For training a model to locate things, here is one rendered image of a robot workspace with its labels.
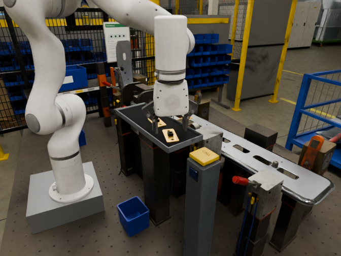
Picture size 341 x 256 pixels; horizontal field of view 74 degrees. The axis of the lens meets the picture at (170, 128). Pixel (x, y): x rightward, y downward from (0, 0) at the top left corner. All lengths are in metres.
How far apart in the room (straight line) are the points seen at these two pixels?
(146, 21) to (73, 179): 0.70
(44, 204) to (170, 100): 0.72
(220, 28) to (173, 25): 3.40
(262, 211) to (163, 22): 0.59
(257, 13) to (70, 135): 3.51
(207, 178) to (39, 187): 0.83
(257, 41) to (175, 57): 3.56
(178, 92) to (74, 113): 0.48
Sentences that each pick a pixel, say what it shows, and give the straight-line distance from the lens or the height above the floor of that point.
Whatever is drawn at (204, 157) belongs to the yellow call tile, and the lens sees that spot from 0.63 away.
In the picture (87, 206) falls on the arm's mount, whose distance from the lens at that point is 1.11.
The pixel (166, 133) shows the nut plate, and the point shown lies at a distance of 0.73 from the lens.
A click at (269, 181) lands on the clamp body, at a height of 1.06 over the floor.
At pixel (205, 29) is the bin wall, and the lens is 3.82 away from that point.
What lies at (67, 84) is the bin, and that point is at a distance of 1.77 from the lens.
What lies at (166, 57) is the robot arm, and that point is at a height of 1.41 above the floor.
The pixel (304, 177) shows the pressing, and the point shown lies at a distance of 0.94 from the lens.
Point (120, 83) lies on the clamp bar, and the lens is 1.48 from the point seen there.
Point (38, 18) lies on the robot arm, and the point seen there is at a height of 1.50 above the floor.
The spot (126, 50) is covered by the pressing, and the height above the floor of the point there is 1.27.
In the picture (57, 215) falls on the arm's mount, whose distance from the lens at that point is 1.12.
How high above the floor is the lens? 1.51
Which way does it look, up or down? 26 degrees down
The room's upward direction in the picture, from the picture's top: straight up
